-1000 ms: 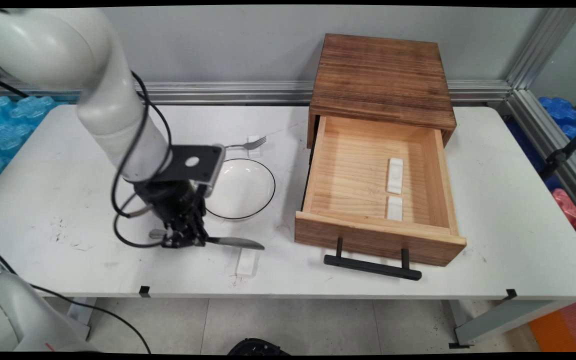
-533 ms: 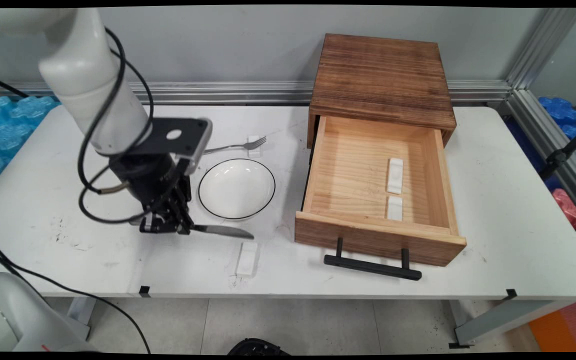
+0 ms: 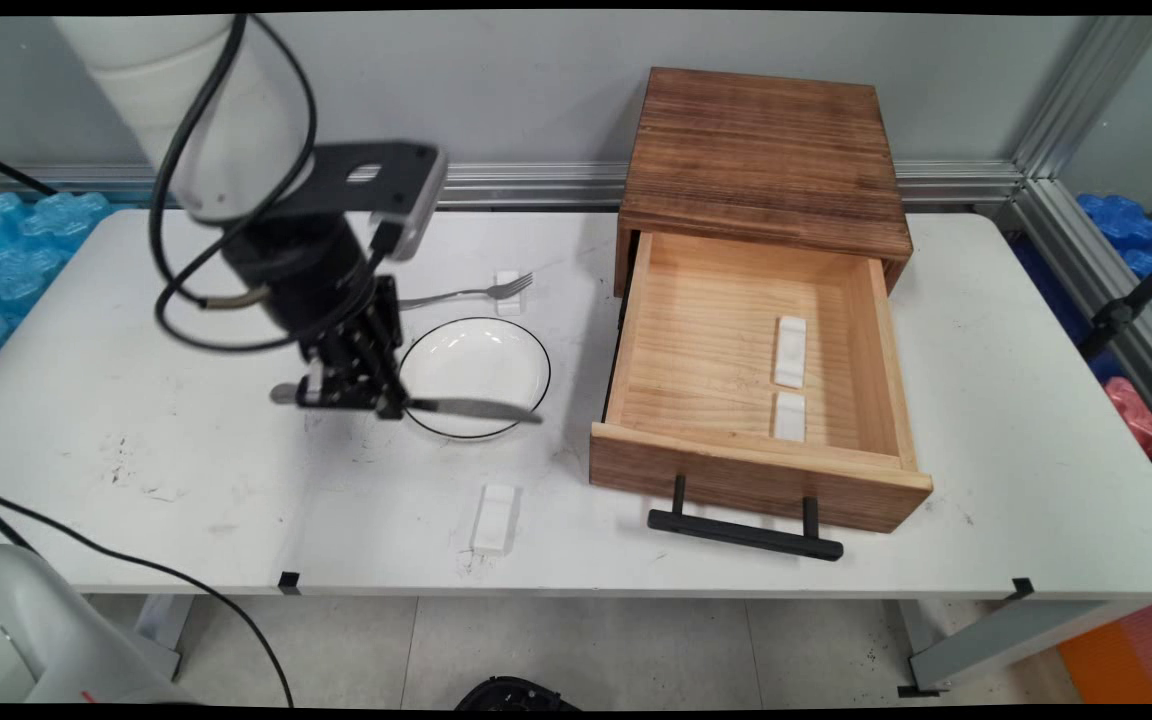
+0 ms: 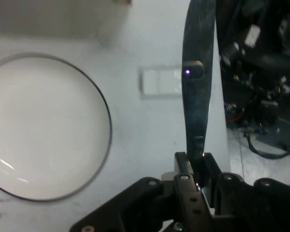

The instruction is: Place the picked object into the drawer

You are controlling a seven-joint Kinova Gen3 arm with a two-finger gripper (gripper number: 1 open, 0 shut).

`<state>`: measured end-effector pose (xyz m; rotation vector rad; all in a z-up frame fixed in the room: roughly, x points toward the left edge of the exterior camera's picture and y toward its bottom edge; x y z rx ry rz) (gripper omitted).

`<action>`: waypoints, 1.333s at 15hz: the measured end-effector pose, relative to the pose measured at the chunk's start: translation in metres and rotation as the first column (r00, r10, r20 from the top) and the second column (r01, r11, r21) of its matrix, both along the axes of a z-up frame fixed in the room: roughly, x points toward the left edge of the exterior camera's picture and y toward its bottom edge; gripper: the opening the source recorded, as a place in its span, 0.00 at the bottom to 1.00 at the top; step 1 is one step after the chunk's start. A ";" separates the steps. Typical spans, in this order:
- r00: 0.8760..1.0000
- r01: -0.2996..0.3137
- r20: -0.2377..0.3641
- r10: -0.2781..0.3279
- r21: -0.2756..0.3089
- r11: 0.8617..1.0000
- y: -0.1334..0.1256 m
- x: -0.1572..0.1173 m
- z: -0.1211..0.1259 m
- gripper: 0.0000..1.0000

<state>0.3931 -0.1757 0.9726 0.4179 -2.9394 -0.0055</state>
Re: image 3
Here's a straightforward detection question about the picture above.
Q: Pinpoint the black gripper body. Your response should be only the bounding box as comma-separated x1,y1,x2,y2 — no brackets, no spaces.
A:
221,213,404,367

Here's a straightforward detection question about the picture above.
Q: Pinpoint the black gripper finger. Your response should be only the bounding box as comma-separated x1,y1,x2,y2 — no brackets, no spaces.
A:
296,330,383,413
366,275,410,421

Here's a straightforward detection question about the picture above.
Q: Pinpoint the silver table knife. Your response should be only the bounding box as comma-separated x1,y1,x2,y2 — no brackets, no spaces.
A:
270,383,544,425

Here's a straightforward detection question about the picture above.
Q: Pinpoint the silver fork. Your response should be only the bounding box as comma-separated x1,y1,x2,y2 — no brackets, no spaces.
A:
398,272,534,311

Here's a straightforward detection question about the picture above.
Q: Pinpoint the white plate with black rim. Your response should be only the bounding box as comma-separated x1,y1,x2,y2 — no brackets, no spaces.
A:
398,317,552,440

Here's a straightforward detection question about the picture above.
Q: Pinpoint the blue foam padding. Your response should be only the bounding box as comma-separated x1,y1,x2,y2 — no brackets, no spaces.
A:
0,192,113,386
1076,193,1152,333

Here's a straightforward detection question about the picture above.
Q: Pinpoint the grey table leg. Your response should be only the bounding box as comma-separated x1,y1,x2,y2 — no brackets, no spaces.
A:
896,598,1149,698
131,595,199,683

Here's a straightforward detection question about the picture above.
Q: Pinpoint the light wooden drawer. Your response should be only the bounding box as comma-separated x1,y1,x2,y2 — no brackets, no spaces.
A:
589,232,934,534

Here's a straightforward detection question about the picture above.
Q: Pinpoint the white rounded machine housing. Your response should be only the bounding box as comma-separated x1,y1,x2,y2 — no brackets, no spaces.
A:
0,545,199,706

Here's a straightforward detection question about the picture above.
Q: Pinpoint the dark wooden cabinet box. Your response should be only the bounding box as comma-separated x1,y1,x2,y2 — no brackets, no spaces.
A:
614,67,914,298

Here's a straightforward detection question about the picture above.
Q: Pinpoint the black tripod stand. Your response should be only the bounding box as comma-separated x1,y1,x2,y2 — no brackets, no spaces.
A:
1079,238,1152,363

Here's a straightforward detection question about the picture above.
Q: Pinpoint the red foam piece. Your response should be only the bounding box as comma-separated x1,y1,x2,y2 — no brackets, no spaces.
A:
1104,377,1152,458

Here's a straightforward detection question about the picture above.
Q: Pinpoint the orange board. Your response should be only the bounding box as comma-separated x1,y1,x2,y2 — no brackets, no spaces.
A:
1056,600,1152,704

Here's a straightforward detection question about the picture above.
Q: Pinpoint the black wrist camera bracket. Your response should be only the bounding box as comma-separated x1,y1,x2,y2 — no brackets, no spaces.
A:
261,140,442,223

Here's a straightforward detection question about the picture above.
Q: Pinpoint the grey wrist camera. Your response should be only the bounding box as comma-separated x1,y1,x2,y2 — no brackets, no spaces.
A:
368,150,449,263

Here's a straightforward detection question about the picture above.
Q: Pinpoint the thick black cable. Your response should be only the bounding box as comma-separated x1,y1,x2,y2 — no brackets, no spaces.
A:
149,15,387,354

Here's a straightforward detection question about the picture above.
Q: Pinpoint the thin black cable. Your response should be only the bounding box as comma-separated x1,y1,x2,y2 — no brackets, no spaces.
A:
154,15,320,309

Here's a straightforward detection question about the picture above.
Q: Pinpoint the aluminium frame rail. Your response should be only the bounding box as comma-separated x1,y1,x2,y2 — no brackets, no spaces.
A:
996,178,1152,451
0,160,1027,211

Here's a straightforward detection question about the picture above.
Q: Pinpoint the black floor cable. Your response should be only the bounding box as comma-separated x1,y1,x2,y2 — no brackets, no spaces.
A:
0,474,295,707

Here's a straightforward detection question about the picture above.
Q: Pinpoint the black wall cable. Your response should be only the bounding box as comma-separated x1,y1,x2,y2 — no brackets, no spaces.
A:
0,146,59,197

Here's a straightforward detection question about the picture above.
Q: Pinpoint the black drawer handle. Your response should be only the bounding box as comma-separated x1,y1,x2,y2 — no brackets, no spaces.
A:
648,474,845,562

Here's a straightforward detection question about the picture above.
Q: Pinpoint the aluminium frame post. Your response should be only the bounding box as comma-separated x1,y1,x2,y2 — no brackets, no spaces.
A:
1011,15,1152,181

